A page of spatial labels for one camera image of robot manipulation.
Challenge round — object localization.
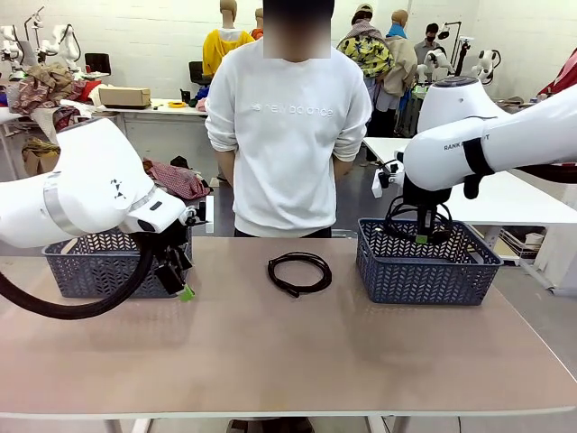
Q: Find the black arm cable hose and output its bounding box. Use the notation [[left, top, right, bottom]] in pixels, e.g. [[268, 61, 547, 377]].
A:
[[0, 242, 158, 321], [463, 134, 577, 201]]

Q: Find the black USB cable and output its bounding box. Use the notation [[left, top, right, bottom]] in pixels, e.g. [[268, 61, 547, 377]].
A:
[[384, 195, 454, 245]]

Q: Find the white background work table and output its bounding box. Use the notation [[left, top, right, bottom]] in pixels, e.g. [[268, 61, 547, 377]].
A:
[[58, 97, 213, 163]]

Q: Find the black office chair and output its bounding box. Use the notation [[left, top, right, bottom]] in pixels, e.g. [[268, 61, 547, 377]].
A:
[[188, 60, 213, 86], [84, 52, 111, 76]]

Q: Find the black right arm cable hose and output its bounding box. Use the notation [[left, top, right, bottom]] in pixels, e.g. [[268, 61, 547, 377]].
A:
[[463, 134, 577, 201]]

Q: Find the flat cardboard box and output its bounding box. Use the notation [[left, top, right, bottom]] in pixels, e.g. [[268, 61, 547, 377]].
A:
[[97, 86, 152, 110]]

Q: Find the person with black mask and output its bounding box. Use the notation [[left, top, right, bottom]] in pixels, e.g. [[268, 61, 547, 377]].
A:
[[413, 22, 446, 62]]

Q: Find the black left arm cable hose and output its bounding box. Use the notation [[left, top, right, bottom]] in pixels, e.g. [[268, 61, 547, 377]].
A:
[[0, 242, 158, 321]]

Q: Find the mannequin with yellow hoodie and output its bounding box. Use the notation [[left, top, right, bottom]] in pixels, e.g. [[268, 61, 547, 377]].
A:
[[202, 0, 257, 78]]

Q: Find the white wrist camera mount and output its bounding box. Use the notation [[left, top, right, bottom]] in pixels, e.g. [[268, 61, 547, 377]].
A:
[[179, 197, 215, 235], [371, 159, 406, 200]]

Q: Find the person's right forearm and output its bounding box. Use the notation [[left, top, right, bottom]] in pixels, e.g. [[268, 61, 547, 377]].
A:
[[205, 121, 236, 185]]

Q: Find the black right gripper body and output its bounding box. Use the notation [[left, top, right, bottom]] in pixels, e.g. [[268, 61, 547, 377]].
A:
[[403, 177, 453, 214]]

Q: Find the mannequin with orange top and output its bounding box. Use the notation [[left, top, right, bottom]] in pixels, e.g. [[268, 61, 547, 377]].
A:
[[249, 7, 266, 41]]

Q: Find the person in yellow floral jacket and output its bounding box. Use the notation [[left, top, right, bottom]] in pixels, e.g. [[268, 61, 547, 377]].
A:
[[336, 3, 397, 91]]

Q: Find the white table leg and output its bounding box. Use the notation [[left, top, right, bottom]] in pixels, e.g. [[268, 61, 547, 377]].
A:
[[104, 419, 151, 433], [366, 416, 408, 433]]

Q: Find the person in white sweatshirt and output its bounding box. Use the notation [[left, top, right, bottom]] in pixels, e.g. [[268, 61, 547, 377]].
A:
[[204, 0, 373, 239]]

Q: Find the pile of patterned cloths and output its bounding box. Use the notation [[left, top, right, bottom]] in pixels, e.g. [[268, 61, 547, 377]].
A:
[[7, 61, 100, 116]]

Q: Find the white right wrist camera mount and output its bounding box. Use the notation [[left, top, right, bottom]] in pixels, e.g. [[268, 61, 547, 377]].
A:
[[371, 159, 406, 200]]

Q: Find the open cardboard box with cloth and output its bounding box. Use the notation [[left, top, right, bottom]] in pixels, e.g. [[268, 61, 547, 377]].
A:
[[22, 137, 62, 178]]

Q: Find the grey perforated plastic basket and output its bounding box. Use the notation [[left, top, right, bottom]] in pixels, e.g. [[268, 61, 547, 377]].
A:
[[42, 224, 196, 300], [355, 216, 505, 308]]

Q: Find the red hanging garment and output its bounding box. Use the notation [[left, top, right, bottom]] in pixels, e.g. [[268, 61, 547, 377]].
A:
[[536, 48, 577, 97]]

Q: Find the person's left forearm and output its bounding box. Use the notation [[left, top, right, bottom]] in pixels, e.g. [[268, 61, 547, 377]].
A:
[[334, 121, 373, 178]]

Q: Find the white side table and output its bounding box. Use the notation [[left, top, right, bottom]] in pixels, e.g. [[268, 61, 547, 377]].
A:
[[362, 136, 577, 226]]

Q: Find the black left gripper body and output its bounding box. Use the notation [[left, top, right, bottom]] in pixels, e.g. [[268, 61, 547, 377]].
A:
[[142, 224, 195, 272]]

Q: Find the mannequin with beige jacket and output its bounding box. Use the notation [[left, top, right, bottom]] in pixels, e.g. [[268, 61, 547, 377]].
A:
[[377, 9, 420, 136]]

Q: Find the black tripod pole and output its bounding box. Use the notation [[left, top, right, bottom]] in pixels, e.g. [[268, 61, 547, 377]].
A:
[[444, 21, 468, 78]]

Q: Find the black coiled thin cable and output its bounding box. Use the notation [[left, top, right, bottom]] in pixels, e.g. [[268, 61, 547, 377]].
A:
[[266, 252, 334, 299]]

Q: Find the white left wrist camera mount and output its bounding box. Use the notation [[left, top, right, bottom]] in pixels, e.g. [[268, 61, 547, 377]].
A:
[[179, 197, 215, 235]]

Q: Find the red checkered cloth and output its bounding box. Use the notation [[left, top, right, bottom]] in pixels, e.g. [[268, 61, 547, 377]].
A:
[[142, 157, 212, 200]]

